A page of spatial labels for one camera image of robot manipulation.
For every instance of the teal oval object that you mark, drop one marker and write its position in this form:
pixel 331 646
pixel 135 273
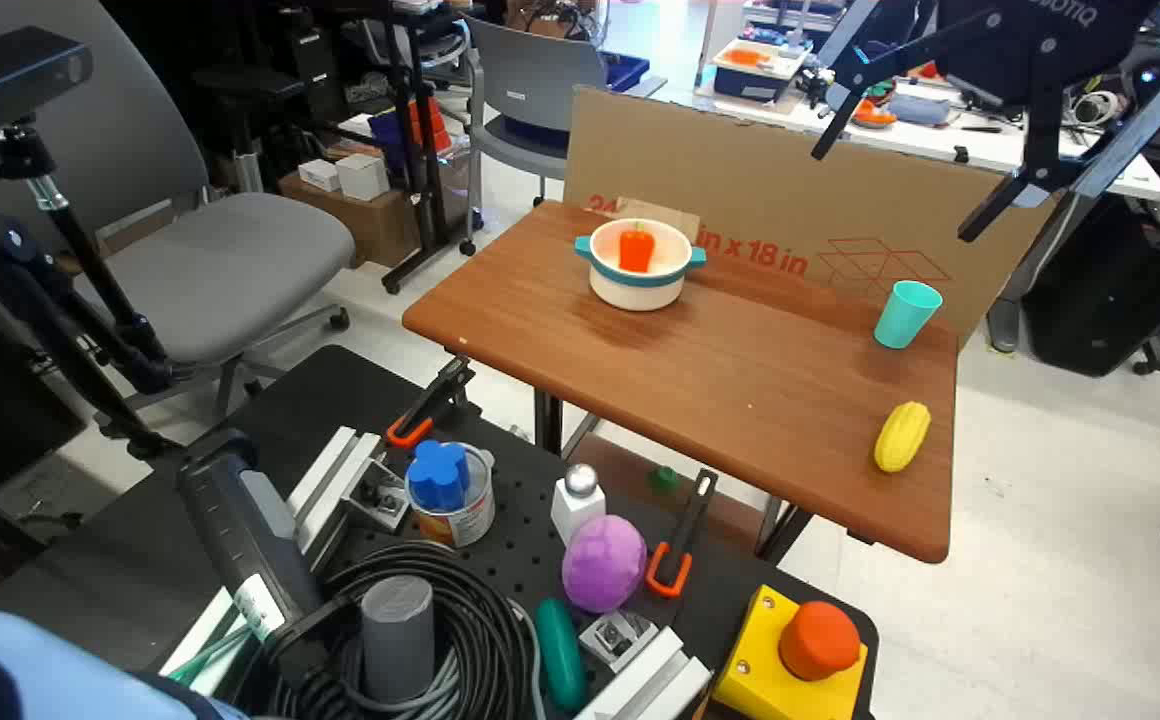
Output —
pixel 559 656

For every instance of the flat orange object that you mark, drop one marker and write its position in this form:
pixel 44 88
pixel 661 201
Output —
pixel 751 56

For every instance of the grey cylinder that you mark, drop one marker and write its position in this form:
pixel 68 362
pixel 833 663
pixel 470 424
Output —
pixel 396 640

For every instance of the black camera tripod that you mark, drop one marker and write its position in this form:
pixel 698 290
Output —
pixel 83 253

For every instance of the purple ball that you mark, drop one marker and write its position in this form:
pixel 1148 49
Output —
pixel 601 566

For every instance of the small green object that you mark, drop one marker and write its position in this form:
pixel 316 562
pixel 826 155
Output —
pixel 667 477

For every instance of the light blue cloth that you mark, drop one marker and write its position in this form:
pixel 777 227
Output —
pixel 35 672

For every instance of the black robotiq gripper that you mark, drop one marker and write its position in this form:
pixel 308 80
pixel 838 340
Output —
pixel 1047 40

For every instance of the white plastic bottle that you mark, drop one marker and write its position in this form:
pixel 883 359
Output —
pixel 578 507

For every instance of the yellow square block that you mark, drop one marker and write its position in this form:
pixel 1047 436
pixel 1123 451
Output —
pixel 752 672

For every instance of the black metal stand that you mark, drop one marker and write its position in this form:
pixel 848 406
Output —
pixel 417 145

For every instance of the silver aluminium extrusion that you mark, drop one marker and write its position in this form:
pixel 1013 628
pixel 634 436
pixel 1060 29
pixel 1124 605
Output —
pixel 645 683
pixel 335 483

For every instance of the brown cardboard panel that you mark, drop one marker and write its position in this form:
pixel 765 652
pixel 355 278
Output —
pixel 765 172

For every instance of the black perforated base board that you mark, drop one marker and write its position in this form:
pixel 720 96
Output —
pixel 112 546

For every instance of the dark box with white tray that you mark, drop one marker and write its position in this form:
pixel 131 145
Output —
pixel 752 78

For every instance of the grey office chair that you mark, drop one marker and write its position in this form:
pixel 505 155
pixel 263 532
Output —
pixel 206 267

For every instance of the orange round knob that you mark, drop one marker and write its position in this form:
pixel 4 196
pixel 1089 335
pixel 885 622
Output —
pixel 822 640

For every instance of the orange toy carrot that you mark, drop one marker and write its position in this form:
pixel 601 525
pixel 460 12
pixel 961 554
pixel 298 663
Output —
pixel 638 249

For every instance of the cardboard box with white items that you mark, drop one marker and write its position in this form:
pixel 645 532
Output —
pixel 365 201

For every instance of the peaches tin can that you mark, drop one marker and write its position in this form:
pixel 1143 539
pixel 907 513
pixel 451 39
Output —
pixel 476 508

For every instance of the teal plastic cup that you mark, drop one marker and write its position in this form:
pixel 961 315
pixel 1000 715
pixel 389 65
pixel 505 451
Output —
pixel 907 319

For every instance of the yellow plastic banana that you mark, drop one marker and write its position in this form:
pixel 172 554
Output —
pixel 901 436

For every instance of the black stereo camera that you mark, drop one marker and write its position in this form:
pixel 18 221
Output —
pixel 4 80

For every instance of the grey black control box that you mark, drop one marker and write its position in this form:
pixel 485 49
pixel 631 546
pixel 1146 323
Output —
pixel 250 532

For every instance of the grey chair with metal legs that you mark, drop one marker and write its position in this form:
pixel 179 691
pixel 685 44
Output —
pixel 534 80

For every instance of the blue plastic gear block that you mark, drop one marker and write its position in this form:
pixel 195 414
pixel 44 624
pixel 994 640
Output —
pixel 437 474

